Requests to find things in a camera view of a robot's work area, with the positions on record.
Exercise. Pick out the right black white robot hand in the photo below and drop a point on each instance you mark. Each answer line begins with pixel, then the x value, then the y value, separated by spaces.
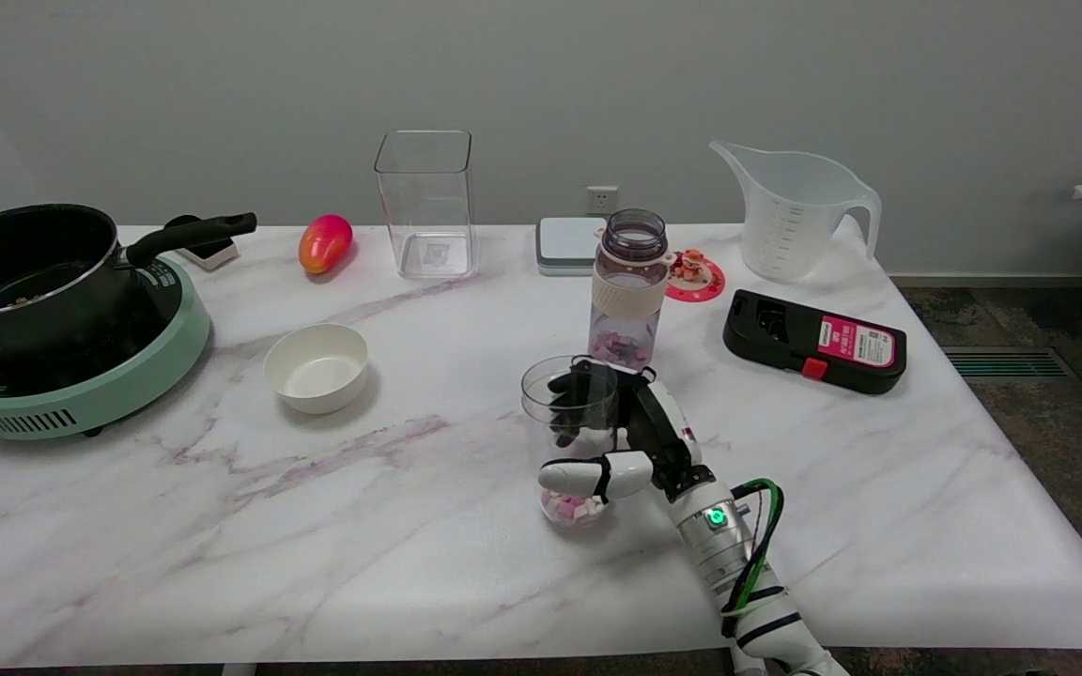
pixel 658 422

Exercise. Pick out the clear cup with candy pieces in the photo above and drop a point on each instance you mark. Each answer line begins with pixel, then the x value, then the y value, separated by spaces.
pixel 577 512

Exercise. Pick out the large translucent measuring jug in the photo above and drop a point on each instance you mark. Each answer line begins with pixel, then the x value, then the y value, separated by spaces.
pixel 790 225

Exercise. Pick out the purple clear water bottle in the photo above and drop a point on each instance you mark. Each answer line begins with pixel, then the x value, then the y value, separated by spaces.
pixel 628 291

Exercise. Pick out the black device with pink label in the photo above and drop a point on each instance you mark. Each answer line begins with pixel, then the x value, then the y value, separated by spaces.
pixel 785 347

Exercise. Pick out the round red coaster with figure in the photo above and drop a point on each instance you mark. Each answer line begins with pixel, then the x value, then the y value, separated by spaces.
pixel 696 277

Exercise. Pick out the grey white kitchen scale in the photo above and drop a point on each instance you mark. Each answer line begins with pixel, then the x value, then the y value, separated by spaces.
pixel 567 242

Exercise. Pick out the white table leg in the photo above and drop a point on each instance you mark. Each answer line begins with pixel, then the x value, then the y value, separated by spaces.
pixel 743 665

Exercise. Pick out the clear square plastic container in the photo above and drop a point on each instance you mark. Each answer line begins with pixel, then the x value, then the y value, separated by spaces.
pixel 426 216

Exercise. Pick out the white round bowl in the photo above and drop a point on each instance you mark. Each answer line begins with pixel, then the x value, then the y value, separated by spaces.
pixel 316 371

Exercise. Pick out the floor vent grille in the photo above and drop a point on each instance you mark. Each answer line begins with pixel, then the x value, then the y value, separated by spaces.
pixel 1006 362

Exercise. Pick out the red yellow mango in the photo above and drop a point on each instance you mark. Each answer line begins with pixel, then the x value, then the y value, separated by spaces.
pixel 323 244

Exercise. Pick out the small white black gadget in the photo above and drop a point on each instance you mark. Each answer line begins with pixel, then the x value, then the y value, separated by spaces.
pixel 212 253

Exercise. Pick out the green induction cooker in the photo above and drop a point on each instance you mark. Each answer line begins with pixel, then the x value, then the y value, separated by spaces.
pixel 109 390

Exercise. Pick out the white wall socket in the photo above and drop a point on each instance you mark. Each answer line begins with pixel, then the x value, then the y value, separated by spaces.
pixel 602 199

